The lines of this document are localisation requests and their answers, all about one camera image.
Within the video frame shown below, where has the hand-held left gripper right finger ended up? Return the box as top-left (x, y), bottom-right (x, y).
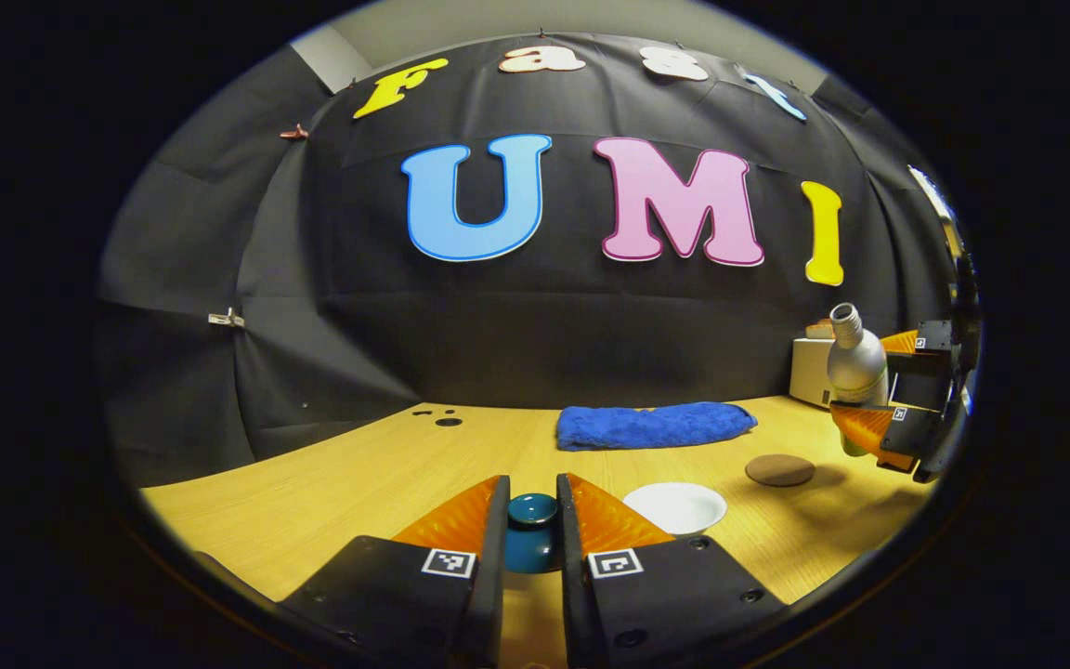
top-left (556, 473), bottom-right (787, 669)

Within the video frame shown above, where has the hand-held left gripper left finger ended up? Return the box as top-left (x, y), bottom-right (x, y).
top-left (280, 475), bottom-right (511, 669)

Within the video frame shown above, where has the teal teacup lid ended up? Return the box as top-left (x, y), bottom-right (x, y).
top-left (503, 492), bottom-right (563, 574)

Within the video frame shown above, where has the silver green water bottle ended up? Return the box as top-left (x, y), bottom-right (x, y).
top-left (826, 303), bottom-right (891, 458)

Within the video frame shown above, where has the teal white teacup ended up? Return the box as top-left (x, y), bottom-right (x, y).
top-left (623, 481), bottom-right (729, 537)

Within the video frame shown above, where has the round brown coaster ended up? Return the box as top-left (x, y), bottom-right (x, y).
top-left (745, 453), bottom-right (816, 488)

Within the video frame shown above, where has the white toaster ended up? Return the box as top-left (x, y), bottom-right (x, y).
top-left (789, 336), bottom-right (838, 410)

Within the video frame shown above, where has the blue towel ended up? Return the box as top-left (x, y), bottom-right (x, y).
top-left (555, 401), bottom-right (759, 453)

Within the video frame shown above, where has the black backdrop cloth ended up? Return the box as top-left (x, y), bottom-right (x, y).
top-left (97, 33), bottom-right (963, 489)

